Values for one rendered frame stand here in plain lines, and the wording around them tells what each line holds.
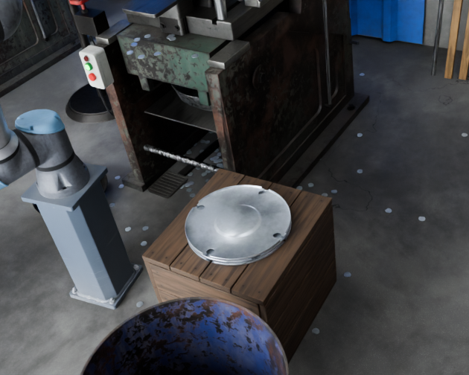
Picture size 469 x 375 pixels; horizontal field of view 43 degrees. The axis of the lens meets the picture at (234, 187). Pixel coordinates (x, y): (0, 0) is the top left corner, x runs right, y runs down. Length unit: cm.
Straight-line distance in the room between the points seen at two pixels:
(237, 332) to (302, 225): 40
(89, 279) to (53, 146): 49
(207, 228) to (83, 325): 59
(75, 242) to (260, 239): 59
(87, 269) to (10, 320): 35
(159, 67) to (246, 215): 65
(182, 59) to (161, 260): 67
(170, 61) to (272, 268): 80
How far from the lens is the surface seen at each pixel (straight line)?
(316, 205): 168
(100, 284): 198
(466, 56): 284
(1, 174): 164
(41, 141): 167
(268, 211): 165
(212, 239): 160
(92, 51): 208
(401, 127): 257
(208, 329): 141
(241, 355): 145
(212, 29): 193
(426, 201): 222
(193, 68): 193
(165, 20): 201
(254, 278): 152
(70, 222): 179
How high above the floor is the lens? 148
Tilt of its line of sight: 40 degrees down
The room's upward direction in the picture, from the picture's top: 11 degrees counter-clockwise
